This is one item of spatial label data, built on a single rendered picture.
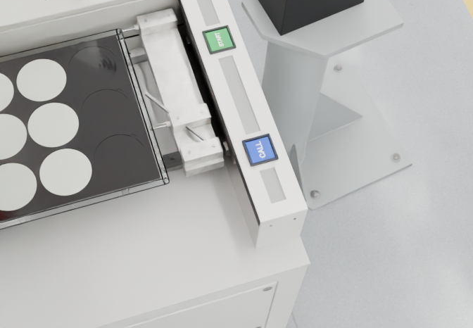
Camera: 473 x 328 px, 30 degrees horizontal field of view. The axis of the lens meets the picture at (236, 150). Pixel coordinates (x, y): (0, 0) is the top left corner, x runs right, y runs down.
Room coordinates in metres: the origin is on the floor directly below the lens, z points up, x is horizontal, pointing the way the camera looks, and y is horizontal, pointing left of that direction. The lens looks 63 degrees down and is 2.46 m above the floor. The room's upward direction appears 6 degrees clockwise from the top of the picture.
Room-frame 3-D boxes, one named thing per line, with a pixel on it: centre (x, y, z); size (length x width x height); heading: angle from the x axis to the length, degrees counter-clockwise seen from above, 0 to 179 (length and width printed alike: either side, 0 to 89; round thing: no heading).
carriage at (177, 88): (0.92, 0.13, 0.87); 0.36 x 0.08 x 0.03; 23
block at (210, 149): (0.77, 0.07, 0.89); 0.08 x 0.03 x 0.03; 113
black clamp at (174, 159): (0.75, 0.12, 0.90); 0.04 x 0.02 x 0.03; 113
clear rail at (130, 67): (0.87, 0.20, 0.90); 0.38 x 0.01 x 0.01; 23
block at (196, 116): (0.85, 0.10, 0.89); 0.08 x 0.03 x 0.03; 113
